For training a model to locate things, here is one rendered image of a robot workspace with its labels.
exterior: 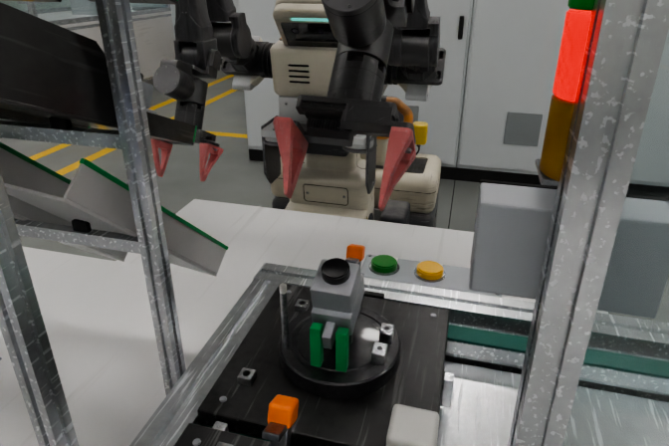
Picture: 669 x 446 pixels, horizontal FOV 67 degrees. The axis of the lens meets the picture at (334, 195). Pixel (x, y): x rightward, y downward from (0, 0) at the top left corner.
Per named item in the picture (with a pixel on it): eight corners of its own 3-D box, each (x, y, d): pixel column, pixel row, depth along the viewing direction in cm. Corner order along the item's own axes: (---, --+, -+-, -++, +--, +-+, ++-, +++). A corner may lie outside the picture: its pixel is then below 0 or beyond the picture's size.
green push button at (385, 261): (373, 263, 81) (373, 252, 80) (398, 267, 80) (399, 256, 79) (368, 276, 77) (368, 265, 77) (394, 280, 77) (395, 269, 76)
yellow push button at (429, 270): (417, 269, 79) (418, 258, 79) (443, 273, 78) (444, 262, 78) (414, 283, 76) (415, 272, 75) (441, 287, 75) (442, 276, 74)
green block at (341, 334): (337, 362, 55) (337, 326, 53) (348, 364, 55) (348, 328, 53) (334, 370, 54) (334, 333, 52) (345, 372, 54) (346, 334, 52)
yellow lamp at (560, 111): (536, 157, 35) (548, 88, 34) (613, 163, 34) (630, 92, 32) (543, 183, 31) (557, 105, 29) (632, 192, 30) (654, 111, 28)
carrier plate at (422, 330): (280, 294, 74) (280, 281, 73) (448, 321, 68) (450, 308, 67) (198, 424, 53) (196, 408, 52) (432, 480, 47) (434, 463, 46)
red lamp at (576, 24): (548, 86, 33) (560, 7, 31) (631, 90, 32) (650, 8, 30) (557, 104, 29) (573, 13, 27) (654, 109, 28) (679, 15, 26)
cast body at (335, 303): (329, 285, 60) (323, 243, 55) (364, 291, 59) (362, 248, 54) (308, 344, 54) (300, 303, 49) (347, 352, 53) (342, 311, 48)
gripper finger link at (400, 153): (400, 202, 46) (415, 109, 48) (324, 192, 47) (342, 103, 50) (405, 221, 52) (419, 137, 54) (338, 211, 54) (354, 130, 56)
